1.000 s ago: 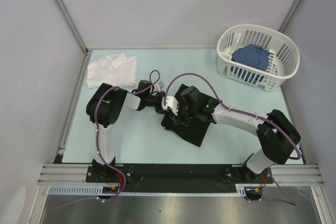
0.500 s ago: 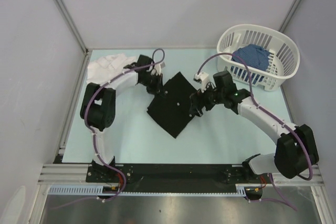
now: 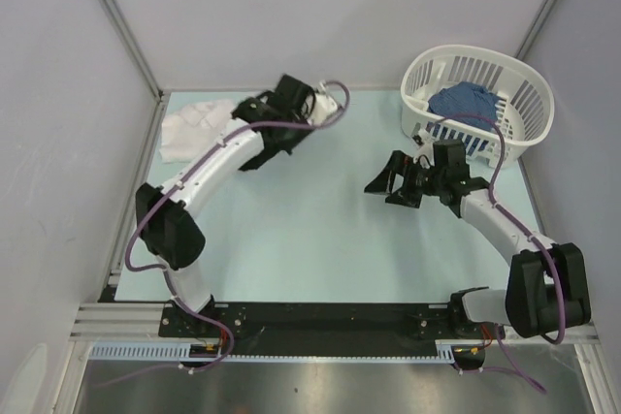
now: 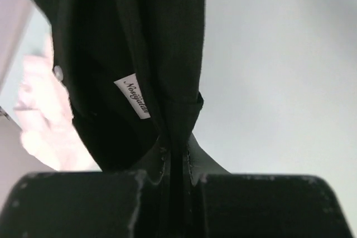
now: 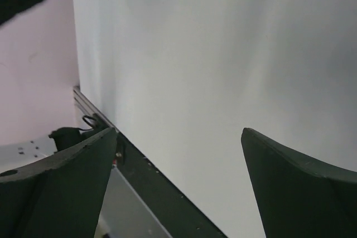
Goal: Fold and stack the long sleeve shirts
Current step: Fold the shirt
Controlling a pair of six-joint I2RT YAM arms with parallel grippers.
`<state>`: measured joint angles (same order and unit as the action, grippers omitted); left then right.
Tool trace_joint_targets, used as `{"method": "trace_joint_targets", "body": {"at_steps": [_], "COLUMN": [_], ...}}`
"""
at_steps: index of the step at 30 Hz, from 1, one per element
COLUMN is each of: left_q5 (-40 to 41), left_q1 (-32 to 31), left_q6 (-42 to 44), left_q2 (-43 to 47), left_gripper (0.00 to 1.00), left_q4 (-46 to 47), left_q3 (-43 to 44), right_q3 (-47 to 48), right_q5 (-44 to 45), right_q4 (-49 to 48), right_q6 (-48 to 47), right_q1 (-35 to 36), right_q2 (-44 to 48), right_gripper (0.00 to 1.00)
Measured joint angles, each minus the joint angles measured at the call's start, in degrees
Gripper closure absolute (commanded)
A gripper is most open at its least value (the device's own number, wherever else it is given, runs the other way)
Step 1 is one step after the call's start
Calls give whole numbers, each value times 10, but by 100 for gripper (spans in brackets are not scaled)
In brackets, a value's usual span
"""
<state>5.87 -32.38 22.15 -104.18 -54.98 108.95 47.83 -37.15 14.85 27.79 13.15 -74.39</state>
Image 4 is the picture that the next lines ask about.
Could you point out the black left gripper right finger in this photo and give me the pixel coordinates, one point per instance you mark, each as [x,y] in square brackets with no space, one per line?
[259,205]

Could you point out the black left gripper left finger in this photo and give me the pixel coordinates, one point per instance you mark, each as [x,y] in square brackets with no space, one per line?
[132,203]

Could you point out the black long sleeve shirt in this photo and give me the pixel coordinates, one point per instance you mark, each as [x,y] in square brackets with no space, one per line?
[132,70]

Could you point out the folded white shirt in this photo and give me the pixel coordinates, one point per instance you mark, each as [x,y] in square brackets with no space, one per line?
[46,118]

